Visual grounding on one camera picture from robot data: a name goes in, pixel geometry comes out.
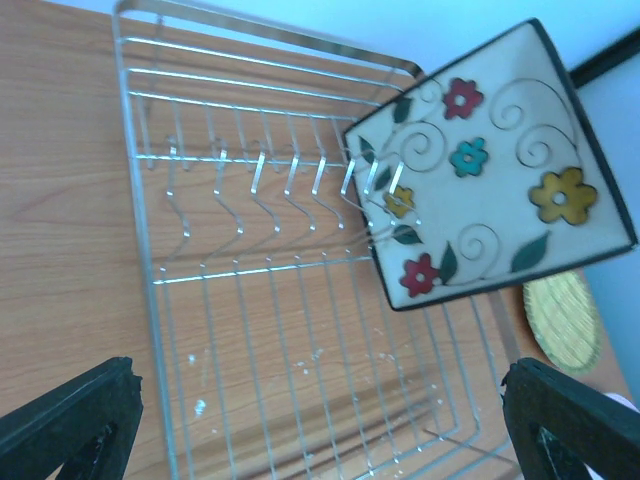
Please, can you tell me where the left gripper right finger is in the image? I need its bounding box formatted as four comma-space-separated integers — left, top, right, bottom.
502, 357, 639, 479

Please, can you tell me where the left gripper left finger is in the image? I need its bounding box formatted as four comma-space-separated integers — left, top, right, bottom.
1, 357, 143, 479

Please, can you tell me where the wire metal dish rack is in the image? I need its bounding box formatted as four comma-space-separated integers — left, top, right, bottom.
112, 1, 521, 479

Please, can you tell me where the square floral plate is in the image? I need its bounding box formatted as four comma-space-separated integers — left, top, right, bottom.
343, 18, 638, 312

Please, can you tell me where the pink round plate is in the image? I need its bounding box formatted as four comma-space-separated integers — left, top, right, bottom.
606, 392, 639, 413

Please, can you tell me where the round woven bamboo plate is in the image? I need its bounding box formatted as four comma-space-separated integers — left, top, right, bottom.
522, 271, 602, 375

